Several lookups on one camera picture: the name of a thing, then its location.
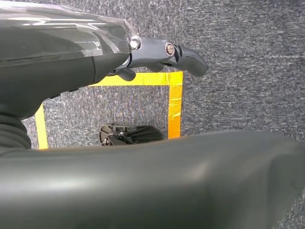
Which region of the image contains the black robot foot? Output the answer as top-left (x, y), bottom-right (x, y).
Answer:
top-left (99, 125), bottom-right (164, 146)

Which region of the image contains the yellow floor tape square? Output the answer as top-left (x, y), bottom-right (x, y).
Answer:
top-left (34, 71), bottom-right (184, 150)

